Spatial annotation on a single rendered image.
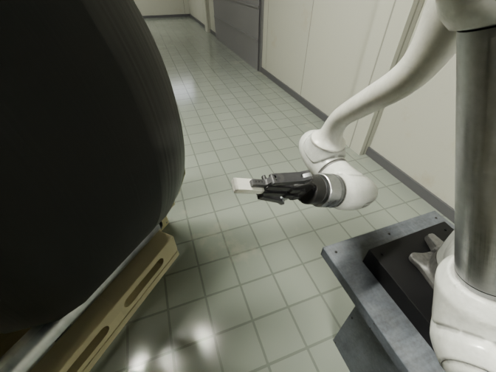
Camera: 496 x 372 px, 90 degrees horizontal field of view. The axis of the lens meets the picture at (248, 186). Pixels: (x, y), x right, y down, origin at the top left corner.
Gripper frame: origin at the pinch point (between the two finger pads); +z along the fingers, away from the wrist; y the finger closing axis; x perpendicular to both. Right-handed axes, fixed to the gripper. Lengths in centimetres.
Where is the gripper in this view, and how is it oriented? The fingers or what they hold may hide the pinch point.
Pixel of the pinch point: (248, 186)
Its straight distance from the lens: 53.4
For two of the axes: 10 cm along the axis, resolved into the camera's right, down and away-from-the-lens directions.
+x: -2.2, -8.5, 4.7
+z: -8.6, -0.5, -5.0
